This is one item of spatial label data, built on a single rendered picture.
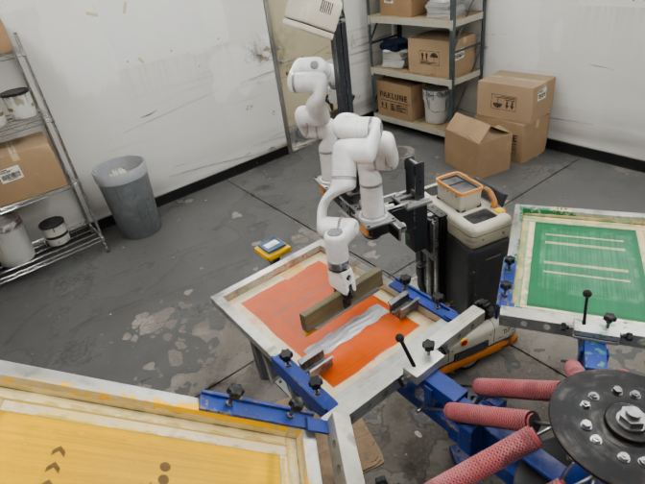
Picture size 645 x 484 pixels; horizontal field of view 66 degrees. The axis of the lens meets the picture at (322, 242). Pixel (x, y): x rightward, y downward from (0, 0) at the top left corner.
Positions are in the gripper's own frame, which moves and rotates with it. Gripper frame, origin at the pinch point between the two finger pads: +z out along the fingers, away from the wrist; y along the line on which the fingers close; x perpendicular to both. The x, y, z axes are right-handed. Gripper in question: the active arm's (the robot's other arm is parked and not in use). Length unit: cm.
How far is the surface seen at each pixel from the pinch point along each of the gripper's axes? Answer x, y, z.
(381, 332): -7.3, -10.6, 14.0
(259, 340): 28.5, 15.0, 10.2
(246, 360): 4, 107, 110
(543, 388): -4, -73, -12
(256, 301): 15.6, 39.2, 14.1
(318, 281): -9.9, 30.6, 14.3
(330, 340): 8.7, -1.0, 13.2
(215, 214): -73, 295, 113
